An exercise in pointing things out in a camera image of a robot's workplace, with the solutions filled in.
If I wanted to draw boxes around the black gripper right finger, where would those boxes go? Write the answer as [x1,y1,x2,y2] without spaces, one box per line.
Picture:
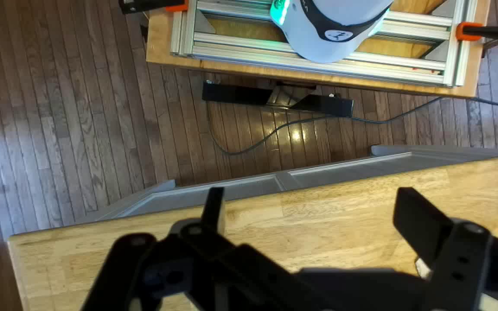
[391,186,498,311]

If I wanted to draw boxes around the black floor cable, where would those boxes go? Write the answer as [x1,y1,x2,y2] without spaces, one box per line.
[204,93,498,156]

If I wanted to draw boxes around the white island with wood top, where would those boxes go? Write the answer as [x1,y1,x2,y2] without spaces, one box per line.
[6,143,498,311]

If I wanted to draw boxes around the aluminium profile frame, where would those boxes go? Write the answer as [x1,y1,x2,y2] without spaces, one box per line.
[170,0,474,87]

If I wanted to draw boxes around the orange black clamp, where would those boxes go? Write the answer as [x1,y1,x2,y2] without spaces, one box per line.
[455,20,498,42]
[118,0,191,17]

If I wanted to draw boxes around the black floor bracket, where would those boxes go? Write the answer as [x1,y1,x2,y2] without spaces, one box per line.
[201,77,355,118]

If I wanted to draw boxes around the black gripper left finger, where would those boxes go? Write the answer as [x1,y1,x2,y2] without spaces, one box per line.
[82,186,332,311]

